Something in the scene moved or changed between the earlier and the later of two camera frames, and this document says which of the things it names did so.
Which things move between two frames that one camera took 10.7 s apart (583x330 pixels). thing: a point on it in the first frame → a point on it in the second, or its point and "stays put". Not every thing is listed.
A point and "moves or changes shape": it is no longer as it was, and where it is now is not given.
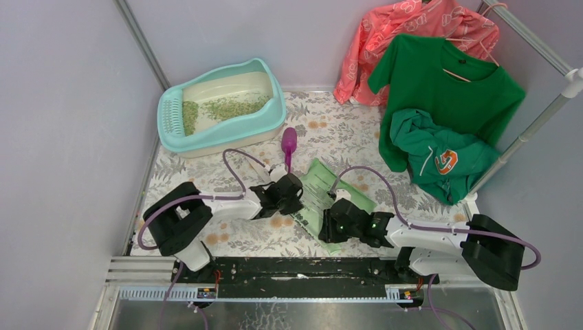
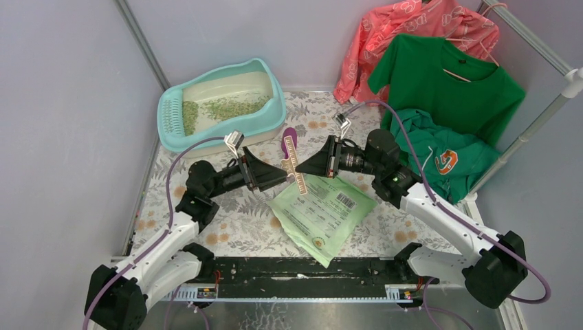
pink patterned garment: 429,18 stays put
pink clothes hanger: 492,58 stays put
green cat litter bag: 319,183 moves or changes shape
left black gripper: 295,206 → 258,174
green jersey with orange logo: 443,161 stays put
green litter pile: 219,109 stays put
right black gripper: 327,234 → 326,162
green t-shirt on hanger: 457,84 stays put
